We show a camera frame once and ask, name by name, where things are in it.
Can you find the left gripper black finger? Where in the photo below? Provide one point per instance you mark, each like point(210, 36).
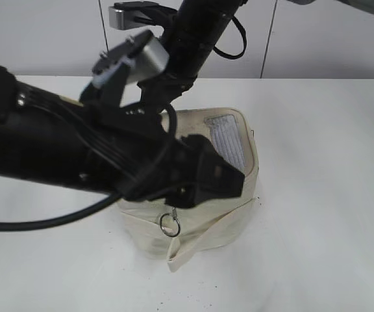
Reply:
point(221, 180)

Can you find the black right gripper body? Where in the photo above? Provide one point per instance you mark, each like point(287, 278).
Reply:
point(163, 89)

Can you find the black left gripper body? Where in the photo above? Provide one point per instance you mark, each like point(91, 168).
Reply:
point(140, 156)

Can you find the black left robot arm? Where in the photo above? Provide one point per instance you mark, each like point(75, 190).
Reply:
point(50, 140)

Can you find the metal zipper pull with ring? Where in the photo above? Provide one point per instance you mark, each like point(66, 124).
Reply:
point(170, 224)

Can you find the cream insulated zipper bag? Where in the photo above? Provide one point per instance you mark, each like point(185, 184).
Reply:
point(210, 224)

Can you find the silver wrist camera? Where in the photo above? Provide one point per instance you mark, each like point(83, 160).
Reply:
point(135, 14)
point(141, 56)

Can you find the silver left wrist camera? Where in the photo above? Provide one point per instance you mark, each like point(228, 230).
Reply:
point(141, 56)

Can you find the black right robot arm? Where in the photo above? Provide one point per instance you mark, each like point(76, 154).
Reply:
point(192, 36)

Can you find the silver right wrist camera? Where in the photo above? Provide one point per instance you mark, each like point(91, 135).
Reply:
point(135, 14)

